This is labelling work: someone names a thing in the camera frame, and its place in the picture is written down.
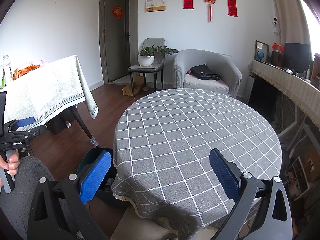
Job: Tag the small blue globe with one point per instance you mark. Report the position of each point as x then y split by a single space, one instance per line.
260 55

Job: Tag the framed picture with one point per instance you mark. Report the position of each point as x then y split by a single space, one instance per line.
261 45

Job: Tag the grey door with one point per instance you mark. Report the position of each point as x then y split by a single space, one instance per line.
117 55

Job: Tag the person's grey fleece-clad leg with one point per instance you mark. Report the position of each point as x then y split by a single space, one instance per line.
27 170

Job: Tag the black cabinet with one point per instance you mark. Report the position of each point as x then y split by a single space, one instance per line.
262 97

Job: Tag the dark teal trash bin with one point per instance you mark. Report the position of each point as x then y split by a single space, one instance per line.
87 157

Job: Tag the black box under table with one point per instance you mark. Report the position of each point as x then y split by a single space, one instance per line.
58 125

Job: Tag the side table with fringed cloth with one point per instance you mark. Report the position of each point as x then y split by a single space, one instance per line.
287 85

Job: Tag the white security camera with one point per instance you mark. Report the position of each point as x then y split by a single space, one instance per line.
275 21

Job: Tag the brown wooden speaker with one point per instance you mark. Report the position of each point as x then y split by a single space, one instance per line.
276 58

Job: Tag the small red flags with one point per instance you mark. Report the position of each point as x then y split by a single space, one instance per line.
278 46

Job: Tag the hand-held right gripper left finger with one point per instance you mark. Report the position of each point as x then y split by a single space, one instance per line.
96 177

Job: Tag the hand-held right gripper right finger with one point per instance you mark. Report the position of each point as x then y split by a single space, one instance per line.
225 175

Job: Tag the wooden shelf box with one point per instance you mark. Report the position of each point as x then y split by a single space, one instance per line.
316 66

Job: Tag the grey checked tablecloth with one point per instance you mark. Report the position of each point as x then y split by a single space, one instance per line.
187 135

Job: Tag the black table leg with sock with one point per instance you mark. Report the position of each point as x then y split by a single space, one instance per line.
83 126

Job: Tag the red wall scroll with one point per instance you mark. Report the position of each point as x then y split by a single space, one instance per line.
188 0
232 7

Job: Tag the orange snack bag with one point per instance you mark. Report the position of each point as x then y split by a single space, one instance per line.
27 70

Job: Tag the grey dining chair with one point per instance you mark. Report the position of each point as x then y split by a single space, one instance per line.
153 42

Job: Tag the clear bottle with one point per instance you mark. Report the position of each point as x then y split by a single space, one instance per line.
7 67

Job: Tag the black bag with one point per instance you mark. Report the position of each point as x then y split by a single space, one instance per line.
203 71

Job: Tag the white computer mouse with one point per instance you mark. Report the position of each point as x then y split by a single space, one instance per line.
289 71

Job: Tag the white sheer curtain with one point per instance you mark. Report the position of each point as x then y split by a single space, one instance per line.
287 10

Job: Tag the red door decoration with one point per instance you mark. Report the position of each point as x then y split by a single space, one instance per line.
117 12

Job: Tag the person's left hand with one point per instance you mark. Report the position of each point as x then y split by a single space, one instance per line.
13 165

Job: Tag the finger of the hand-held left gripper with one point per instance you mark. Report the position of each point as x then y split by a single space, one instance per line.
26 122
37 130

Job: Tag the wall calendar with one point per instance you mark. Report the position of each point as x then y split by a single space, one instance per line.
155 1

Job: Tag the black monitor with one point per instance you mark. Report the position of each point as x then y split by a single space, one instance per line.
296 55

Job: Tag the pale leaf-patterned tablecloth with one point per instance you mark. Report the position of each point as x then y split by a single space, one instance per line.
50 92

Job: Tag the cardboard box on floor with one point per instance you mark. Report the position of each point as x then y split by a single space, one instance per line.
127 91

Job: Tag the grey armchair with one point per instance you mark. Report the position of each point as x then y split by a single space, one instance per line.
207 56

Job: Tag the potted plant in white pot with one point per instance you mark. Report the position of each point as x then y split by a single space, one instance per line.
145 60

